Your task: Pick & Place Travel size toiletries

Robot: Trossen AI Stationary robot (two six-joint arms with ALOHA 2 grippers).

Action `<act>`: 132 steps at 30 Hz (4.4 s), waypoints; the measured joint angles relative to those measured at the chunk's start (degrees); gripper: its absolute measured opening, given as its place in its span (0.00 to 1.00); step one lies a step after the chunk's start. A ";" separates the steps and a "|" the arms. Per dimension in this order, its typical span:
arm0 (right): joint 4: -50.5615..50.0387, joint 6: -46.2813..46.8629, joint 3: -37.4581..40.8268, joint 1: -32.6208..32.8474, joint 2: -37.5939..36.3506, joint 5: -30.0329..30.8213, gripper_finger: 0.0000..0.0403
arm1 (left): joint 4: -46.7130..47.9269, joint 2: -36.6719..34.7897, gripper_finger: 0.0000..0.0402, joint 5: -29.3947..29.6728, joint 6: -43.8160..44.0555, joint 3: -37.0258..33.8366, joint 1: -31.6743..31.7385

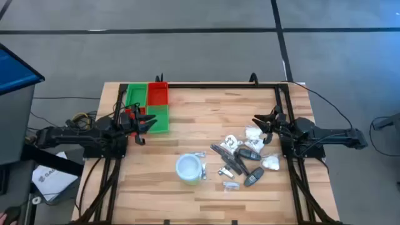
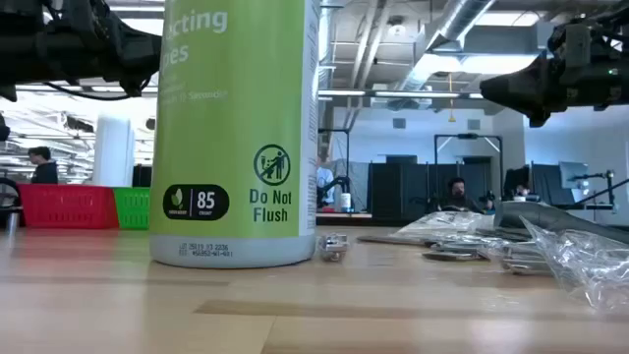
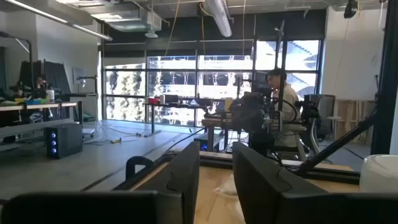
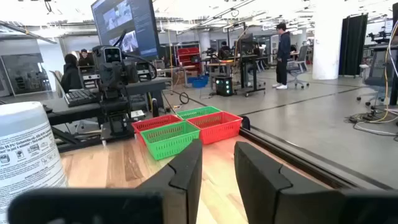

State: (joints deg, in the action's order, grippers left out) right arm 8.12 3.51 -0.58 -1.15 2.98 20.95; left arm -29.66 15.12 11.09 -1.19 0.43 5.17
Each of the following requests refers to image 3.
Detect black partition panels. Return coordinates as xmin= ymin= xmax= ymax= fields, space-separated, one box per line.
xmin=17 ymin=59 xmax=72 ymax=96

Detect white round ceiling duct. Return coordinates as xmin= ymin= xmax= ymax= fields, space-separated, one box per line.
xmin=204 ymin=0 xmax=233 ymax=39

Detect long work desk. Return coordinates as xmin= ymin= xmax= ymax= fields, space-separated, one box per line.
xmin=0 ymin=101 xmax=84 ymax=139

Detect grey ceiling pipe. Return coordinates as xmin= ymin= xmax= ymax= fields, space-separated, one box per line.
xmin=2 ymin=0 xmax=113 ymax=42

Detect black overhead camera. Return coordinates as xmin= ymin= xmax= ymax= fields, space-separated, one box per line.
xmin=343 ymin=0 xmax=359 ymax=19

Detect green disinfecting wipes canister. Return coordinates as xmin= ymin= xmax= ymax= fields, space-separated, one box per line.
xmin=359 ymin=154 xmax=398 ymax=193

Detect wooden pallets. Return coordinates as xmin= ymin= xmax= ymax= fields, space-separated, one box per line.
xmin=335 ymin=98 xmax=376 ymax=146

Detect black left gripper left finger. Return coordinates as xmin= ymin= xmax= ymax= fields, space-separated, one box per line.
xmin=0 ymin=141 xmax=200 ymax=224

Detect small black computer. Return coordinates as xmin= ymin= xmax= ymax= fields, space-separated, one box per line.
xmin=193 ymin=133 xmax=225 ymax=153

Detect yellow hanging cord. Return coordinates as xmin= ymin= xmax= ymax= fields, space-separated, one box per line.
xmin=164 ymin=0 xmax=182 ymax=57

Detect grey box device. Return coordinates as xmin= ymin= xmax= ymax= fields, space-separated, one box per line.
xmin=159 ymin=94 xmax=180 ymax=105

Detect person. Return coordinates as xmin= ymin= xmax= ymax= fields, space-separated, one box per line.
xmin=266 ymin=68 xmax=308 ymax=149
xmin=33 ymin=76 xmax=48 ymax=97

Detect black computer tower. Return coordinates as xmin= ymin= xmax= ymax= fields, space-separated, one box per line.
xmin=44 ymin=123 xmax=83 ymax=160

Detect grey office chair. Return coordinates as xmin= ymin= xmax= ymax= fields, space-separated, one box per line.
xmin=303 ymin=94 xmax=336 ymax=141

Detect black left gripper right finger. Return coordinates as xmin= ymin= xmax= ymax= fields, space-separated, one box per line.
xmin=232 ymin=141 xmax=398 ymax=224

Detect grey desk monitor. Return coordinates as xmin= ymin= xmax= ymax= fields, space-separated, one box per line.
xmin=72 ymin=67 xmax=88 ymax=85

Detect large glass window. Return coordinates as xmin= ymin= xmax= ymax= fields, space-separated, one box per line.
xmin=102 ymin=39 xmax=321 ymax=128

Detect black frame desk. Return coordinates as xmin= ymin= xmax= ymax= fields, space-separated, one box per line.
xmin=143 ymin=102 xmax=215 ymax=138

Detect white cotton pads bag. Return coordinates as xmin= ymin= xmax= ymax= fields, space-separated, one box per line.
xmin=213 ymin=174 xmax=239 ymax=200

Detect black hanging cable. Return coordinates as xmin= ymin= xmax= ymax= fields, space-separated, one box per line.
xmin=161 ymin=126 xmax=206 ymax=156

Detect wooden top desk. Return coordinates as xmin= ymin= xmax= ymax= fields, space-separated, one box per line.
xmin=201 ymin=117 xmax=237 ymax=153

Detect rectangular metal air duct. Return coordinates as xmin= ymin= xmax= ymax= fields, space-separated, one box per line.
xmin=91 ymin=9 xmax=163 ymax=33

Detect black curved bracket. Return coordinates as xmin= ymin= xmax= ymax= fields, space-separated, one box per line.
xmin=125 ymin=156 xmax=155 ymax=181

